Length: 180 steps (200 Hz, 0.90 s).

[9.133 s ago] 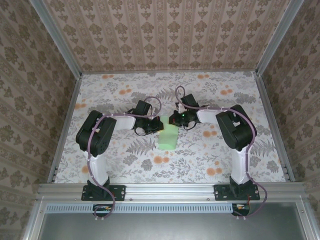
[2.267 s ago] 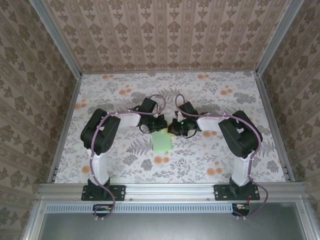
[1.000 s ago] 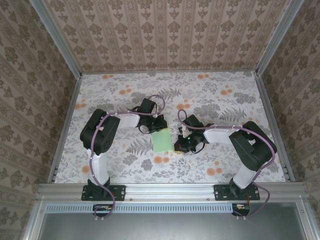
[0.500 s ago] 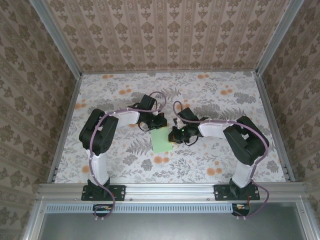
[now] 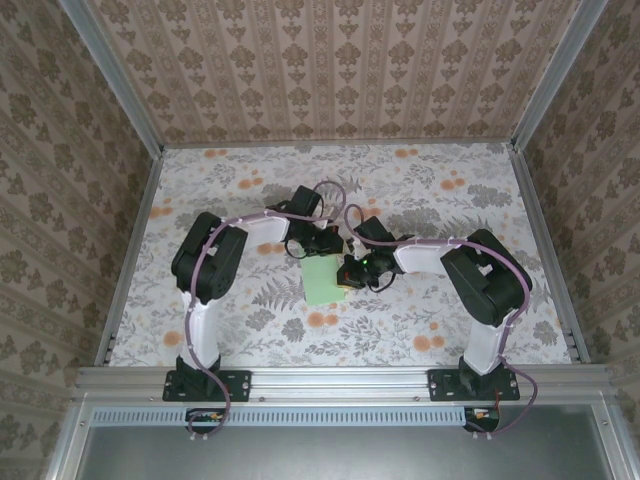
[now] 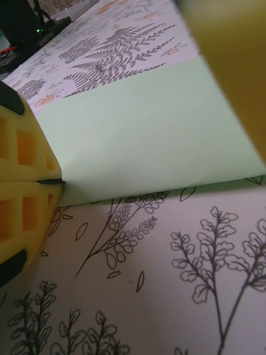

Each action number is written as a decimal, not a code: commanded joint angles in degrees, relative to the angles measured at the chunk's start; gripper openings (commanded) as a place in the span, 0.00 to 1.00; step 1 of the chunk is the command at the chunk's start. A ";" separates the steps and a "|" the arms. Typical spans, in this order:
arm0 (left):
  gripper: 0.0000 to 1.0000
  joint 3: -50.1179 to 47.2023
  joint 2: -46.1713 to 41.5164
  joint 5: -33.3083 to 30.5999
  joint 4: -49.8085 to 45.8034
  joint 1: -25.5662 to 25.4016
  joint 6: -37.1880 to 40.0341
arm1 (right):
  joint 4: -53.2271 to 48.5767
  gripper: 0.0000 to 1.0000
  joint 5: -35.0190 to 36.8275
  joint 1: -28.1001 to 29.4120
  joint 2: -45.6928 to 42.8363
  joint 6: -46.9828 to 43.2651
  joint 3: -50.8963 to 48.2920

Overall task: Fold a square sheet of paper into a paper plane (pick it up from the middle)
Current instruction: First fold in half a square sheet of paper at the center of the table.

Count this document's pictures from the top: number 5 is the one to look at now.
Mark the light green paper sheet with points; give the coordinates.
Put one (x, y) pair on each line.
(320, 280)

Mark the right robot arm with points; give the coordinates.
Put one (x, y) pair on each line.
(480, 280)

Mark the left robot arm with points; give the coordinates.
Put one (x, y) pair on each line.
(210, 260)

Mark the floral table cover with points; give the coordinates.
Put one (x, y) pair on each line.
(350, 340)

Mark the grey metal panel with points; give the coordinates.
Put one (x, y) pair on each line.
(340, 455)

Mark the small connector board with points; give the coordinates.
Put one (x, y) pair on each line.
(205, 417)
(482, 415)

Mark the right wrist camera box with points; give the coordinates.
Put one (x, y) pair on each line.
(353, 244)

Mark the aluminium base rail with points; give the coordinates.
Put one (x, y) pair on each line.
(340, 382)

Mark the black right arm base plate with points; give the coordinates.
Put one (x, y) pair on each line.
(440, 387)

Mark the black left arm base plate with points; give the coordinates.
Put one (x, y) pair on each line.
(240, 385)

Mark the aluminium side rail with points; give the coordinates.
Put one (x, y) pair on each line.
(546, 250)
(131, 250)

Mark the aluminium rear rail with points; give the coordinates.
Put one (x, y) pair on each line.
(500, 146)

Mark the aluminium corner post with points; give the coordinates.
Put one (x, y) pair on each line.
(557, 75)
(114, 75)

